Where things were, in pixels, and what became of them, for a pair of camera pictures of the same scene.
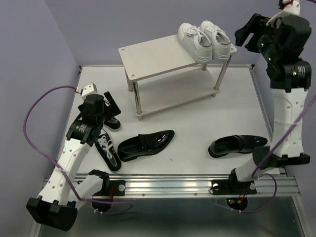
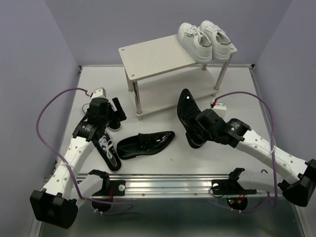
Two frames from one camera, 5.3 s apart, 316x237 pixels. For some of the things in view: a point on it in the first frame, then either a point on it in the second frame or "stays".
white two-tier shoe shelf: (161, 74) stays
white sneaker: (221, 44) stays
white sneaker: (194, 43) stays
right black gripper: (256, 23) -> (208, 136)
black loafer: (130, 147) stays
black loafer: (223, 146) -> (187, 109)
